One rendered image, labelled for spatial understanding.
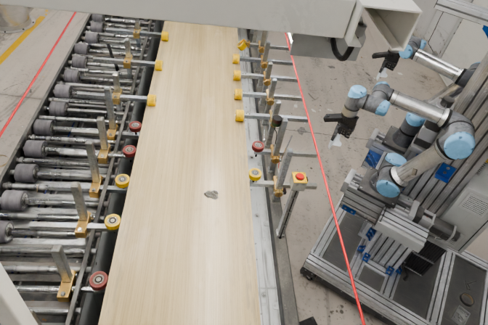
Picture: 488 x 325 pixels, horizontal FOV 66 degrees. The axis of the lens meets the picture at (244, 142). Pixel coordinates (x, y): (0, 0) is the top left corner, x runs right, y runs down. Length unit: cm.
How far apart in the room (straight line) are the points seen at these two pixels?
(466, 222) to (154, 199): 175
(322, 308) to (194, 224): 131
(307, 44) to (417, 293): 262
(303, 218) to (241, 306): 161
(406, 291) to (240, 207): 144
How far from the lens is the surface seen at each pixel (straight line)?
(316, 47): 65
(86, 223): 218
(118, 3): 45
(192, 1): 44
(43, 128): 279
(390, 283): 301
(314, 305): 299
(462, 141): 188
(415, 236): 233
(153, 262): 196
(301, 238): 323
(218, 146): 247
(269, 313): 220
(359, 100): 185
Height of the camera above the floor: 261
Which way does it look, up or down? 43 degrees down
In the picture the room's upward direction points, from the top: 10 degrees clockwise
